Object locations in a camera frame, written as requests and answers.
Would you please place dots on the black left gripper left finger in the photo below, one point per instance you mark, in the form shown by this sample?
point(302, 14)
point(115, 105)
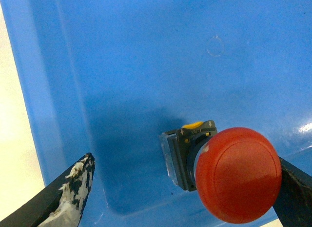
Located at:
point(61, 203)

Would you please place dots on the blue plastic tray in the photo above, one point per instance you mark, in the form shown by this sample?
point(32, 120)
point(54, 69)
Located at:
point(109, 76)

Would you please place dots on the red mushroom push button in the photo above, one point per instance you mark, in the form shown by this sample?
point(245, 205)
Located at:
point(236, 172)

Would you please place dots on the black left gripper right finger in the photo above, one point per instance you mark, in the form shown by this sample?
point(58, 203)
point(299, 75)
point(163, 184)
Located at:
point(293, 205)

